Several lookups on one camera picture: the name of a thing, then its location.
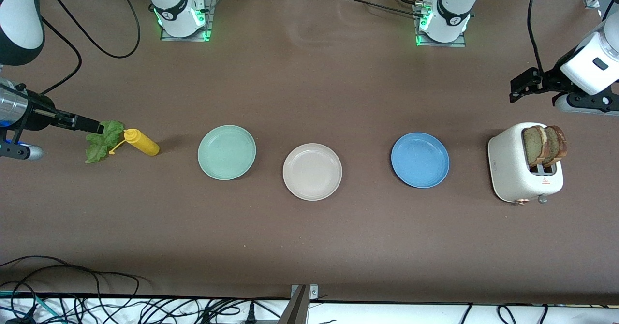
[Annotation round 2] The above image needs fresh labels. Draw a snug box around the green lettuce leaf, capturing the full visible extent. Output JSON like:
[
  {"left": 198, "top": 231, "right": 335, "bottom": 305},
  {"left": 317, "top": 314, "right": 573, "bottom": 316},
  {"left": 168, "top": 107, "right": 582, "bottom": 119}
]
[{"left": 85, "top": 120, "right": 125, "bottom": 164}]

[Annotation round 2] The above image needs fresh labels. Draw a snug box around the light crust bread slice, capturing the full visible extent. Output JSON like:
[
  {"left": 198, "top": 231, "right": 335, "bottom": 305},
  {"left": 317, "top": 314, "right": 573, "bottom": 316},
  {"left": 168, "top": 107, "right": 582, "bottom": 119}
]
[{"left": 522, "top": 125, "right": 548, "bottom": 167}]

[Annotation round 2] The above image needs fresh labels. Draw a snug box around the blue plate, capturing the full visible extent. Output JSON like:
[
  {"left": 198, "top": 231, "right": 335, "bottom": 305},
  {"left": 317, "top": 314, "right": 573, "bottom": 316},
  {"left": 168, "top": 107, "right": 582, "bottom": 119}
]
[{"left": 391, "top": 132, "right": 450, "bottom": 189}]

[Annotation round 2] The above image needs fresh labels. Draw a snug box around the green plate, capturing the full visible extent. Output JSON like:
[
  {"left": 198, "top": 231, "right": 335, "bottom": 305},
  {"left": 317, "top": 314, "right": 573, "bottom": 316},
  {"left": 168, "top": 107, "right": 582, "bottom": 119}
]
[{"left": 197, "top": 125, "right": 257, "bottom": 181}]

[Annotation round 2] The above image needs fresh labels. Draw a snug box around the beige plate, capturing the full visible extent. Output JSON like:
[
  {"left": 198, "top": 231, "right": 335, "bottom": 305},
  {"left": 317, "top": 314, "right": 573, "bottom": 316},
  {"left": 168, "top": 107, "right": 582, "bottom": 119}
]
[{"left": 282, "top": 143, "right": 343, "bottom": 201}]

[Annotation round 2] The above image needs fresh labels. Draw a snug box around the yellow mustard squeeze bottle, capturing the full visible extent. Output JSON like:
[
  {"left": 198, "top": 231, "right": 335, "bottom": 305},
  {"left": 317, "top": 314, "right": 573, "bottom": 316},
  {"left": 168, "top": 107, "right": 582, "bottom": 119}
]
[{"left": 109, "top": 128, "right": 160, "bottom": 157}]

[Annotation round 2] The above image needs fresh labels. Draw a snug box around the dark crust bread slice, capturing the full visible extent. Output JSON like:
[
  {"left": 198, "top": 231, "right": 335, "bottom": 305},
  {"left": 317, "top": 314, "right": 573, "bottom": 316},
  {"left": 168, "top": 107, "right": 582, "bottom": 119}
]
[{"left": 545, "top": 125, "right": 568, "bottom": 168}]

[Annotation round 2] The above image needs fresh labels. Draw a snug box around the white two-slot toaster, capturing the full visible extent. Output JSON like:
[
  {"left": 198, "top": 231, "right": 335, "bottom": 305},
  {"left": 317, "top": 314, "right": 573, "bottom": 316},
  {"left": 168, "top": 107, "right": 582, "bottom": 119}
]
[{"left": 487, "top": 122, "right": 564, "bottom": 205}]

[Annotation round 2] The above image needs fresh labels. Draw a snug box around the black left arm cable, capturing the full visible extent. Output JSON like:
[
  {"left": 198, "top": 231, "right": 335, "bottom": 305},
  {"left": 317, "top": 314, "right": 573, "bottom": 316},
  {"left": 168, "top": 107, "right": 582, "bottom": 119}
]
[{"left": 527, "top": 0, "right": 548, "bottom": 73}]

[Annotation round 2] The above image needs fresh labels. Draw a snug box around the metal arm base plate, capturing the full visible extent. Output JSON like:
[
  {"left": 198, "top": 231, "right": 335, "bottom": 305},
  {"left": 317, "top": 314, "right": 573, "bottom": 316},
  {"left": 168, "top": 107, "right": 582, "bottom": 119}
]
[
  {"left": 161, "top": 0, "right": 216, "bottom": 42},
  {"left": 413, "top": 2, "right": 467, "bottom": 48}
]

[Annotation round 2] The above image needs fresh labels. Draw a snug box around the black looped floor cable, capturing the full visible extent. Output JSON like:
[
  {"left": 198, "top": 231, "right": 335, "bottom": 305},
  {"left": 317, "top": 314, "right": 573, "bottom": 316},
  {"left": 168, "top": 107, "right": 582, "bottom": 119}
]
[{"left": 0, "top": 255, "right": 155, "bottom": 324}]

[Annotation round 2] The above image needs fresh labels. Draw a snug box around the black base power cable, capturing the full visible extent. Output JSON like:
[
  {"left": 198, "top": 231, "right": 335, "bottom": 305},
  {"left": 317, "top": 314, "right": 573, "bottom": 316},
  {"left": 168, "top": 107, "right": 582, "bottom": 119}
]
[{"left": 339, "top": 0, "right": 425, "bottom": 16}]

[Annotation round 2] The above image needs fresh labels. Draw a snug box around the teal cable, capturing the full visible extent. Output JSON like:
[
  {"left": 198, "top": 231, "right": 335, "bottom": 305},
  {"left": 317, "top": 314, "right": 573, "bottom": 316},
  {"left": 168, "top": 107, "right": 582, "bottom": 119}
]
[{"left": 0, "top": 290, "right": 55, "bottom": 324}]

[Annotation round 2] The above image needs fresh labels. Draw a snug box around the black hanging cable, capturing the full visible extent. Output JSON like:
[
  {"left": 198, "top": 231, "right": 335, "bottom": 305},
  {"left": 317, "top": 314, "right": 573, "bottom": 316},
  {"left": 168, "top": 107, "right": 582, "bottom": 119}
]
[{"left": 459, "top": 304, "right": 549, "bottom": 324}]

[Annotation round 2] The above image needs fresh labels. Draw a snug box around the metal table bracket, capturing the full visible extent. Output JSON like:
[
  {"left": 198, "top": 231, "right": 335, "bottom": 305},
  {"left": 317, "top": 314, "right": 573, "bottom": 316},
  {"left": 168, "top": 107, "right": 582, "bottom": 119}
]
[{"left": 278, "top": 284, "right": 320, "bottom": 324}]

